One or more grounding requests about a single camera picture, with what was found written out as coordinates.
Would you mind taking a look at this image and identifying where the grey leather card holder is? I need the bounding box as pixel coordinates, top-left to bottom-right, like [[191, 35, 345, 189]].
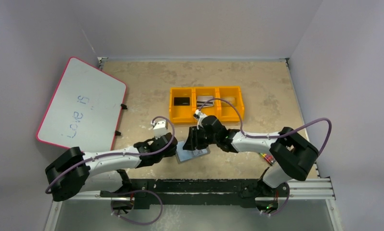
[[175, 141, 210, 164]]

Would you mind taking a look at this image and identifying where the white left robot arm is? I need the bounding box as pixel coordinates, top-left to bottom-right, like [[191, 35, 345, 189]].
[[45, 133, 178, 202]]

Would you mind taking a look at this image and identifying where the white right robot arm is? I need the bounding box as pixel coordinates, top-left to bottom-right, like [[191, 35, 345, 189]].
[[182, 115, 319, 196]]

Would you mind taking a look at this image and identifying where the black card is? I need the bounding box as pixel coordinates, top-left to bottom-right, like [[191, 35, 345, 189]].
[[173, 97, 190, 106]]

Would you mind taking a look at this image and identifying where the yellow middle bin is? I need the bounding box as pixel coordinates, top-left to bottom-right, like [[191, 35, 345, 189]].
[[191, 87, 220, 124]]

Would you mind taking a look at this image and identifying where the yellow bin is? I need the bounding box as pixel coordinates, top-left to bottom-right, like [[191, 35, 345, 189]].
[[191, 87, 220, 124], [169, 88, 194, 124], [215, 86, 245, 122]]

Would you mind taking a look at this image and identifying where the yellow right bin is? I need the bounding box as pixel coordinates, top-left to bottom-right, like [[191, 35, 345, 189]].
[[215, 86, 245, 122]]

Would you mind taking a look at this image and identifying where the yellow left bin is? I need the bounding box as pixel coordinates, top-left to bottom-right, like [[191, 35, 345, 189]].
[[169, 88, 194, 124]]

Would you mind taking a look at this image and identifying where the coloured marker pack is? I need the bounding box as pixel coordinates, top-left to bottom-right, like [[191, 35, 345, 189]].
[[259, 153, 276, 166]]

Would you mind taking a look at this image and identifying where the pink framed whiteboard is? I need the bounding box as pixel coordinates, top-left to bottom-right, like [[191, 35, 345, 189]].
[[36, 57, 127, 152]]

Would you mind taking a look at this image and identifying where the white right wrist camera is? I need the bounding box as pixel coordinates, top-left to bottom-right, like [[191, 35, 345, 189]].
[[193, 109, 207, 129]]

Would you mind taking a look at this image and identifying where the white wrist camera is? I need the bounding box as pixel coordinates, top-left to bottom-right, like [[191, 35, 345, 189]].
[[193, 109, 207, 129], [151, 120, 168, 139]]

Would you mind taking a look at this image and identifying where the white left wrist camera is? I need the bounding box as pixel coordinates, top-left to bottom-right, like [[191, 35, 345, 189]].
[[151, 120, 168, 139]]

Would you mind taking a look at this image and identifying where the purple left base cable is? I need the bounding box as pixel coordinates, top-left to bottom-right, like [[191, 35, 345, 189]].
[[110, 190, 164, 226]]

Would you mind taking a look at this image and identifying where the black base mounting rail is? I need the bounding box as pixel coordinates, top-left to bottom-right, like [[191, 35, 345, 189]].
[[100, 170, 290, 212]]

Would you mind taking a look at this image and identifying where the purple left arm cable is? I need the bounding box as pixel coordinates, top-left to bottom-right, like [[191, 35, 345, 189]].
[[45, 116, 176, 194]]

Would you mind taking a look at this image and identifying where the aluminium frame rail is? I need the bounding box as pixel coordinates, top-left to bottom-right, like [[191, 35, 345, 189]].
[[45, 177, 343, 231]]

